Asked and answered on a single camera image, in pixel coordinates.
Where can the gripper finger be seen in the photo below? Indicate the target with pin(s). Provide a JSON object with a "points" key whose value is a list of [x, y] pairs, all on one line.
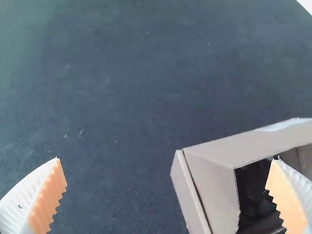
{"points": [[292, 200], [31, 202]]}

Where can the cardboard box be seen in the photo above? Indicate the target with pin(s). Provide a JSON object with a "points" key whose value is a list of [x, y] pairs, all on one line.
{"points": [[209, 170]]}

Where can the black mat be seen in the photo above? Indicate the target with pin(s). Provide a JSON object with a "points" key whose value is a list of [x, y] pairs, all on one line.
{"points": [[122, 85]]}

